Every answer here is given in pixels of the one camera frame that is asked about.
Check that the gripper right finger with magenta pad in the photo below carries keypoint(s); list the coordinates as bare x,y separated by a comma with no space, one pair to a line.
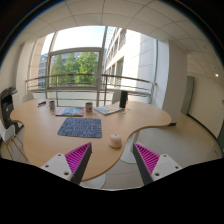
153,166

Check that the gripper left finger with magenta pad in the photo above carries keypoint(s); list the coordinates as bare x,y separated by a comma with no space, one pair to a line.
70,166

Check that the dark blue patterned mouse pad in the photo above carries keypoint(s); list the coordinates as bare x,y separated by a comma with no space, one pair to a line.
81,127

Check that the wooden curved table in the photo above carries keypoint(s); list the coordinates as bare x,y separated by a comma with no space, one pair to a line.
47,134

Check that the red and blue book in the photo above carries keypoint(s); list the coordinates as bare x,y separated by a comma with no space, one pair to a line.
70,111

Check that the dark metallic cup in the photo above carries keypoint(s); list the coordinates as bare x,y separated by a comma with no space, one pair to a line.
52,105

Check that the light blue magazine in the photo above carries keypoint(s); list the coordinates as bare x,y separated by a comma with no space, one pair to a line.
108,109

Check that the small dark phone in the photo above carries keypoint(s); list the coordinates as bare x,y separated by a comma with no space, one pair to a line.
41,103

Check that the white chair with wooden legs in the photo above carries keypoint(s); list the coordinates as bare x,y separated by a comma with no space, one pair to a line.
8,136

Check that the black upright speaker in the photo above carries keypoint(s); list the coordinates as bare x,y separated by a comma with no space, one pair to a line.
123,99

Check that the white chair back far side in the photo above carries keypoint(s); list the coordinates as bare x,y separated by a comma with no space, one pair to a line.
116,97

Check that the white chair behind table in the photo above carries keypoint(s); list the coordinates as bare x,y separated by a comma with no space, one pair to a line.
27,97

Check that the metal balcony railing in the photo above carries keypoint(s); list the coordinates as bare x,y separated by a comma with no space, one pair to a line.
77,89

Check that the grey door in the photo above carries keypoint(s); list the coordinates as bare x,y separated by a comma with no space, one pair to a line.
188,95

